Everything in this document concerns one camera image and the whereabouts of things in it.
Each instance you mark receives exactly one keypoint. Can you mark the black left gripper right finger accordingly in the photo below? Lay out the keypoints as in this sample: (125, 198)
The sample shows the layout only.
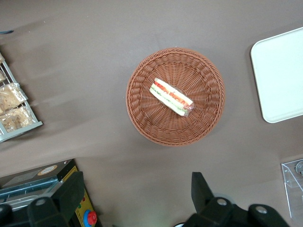
(203, 196)

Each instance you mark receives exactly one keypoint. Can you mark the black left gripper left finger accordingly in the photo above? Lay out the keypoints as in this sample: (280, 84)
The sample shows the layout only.
(68, 194)

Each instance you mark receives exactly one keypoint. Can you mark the triangle sandwich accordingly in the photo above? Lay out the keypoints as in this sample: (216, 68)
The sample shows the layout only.
(170, 95)

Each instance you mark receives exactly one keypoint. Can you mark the brown woven wicker basket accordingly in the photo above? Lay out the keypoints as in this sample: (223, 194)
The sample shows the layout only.
(146, 113)

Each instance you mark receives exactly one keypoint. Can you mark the cream plastic serving tray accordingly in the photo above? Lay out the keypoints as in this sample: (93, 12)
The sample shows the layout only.
(281, 78)

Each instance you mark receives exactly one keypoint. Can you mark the red emergency stop button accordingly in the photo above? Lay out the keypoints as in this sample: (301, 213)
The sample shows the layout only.
(91, 217)

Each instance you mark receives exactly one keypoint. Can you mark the black hot food warmer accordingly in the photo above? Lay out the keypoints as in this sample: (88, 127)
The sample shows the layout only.
(28, 179)

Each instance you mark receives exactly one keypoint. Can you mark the clear acrylic bottle rack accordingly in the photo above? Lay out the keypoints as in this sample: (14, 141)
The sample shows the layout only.
(292, 184)

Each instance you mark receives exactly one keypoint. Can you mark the clear bag of crackers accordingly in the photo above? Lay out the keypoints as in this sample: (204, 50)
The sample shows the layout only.
(10, 94)
(16, 118)

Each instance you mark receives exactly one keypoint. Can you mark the dark blue flat object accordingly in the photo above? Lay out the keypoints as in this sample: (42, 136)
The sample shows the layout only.
(6, 31)

